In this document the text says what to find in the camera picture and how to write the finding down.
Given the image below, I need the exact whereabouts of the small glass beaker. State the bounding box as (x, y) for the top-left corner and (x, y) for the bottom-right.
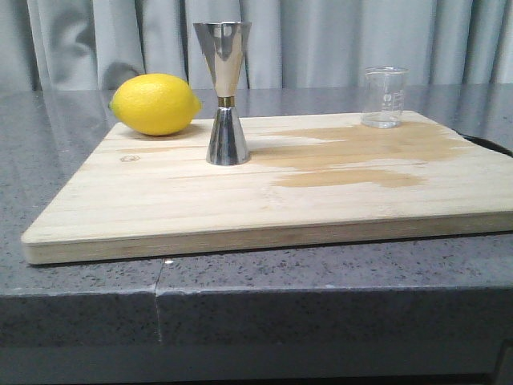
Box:
(361, 66), (409, 128)

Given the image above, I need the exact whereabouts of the steel double jigger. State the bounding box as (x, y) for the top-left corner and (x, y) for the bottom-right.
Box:
(194, 22), (252, 166)

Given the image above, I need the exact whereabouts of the wooden cutting board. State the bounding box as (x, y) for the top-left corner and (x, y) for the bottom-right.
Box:
(22, 111), (512, 264)

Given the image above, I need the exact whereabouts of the yellow lemon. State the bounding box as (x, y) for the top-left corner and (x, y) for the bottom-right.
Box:
(109, 73), (202, 136)

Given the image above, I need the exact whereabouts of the grey curtain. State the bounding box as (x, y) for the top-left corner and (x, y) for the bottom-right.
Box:
(1, 1), (512, 92)

